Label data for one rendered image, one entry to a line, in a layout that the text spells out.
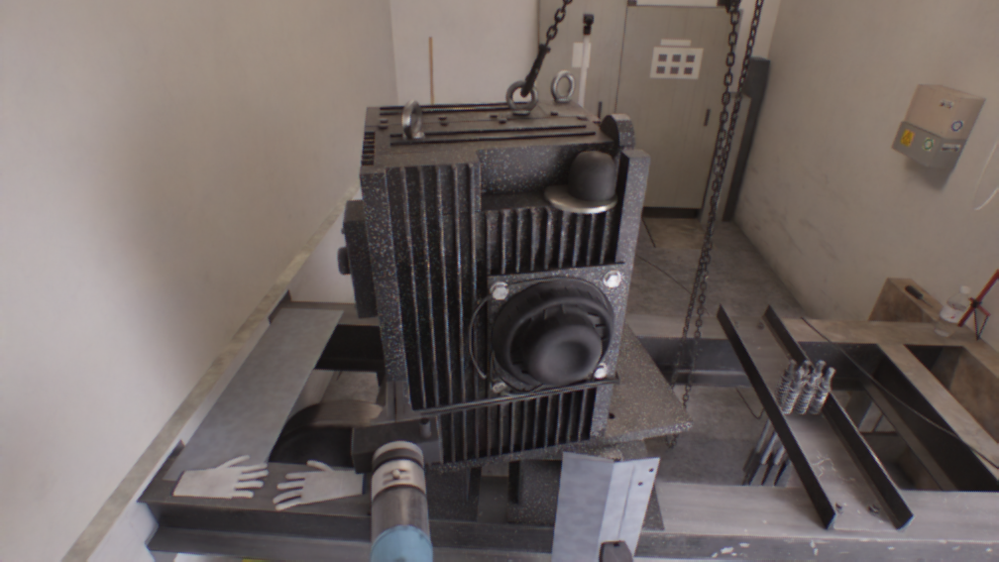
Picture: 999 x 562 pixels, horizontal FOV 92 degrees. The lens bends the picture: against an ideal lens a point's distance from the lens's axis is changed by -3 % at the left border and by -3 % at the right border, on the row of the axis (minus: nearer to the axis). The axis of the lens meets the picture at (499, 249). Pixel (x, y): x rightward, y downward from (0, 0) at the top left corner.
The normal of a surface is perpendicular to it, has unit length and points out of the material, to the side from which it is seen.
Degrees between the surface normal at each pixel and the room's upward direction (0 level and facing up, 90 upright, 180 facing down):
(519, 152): 90
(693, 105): 90
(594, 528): 90
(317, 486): 0
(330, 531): 90
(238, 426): 0
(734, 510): 0
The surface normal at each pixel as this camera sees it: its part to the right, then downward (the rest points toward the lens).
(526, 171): 0.20, 0.49
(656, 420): 0.01, -0.87
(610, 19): -0.05, 0.49
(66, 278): 1.00, 0.04
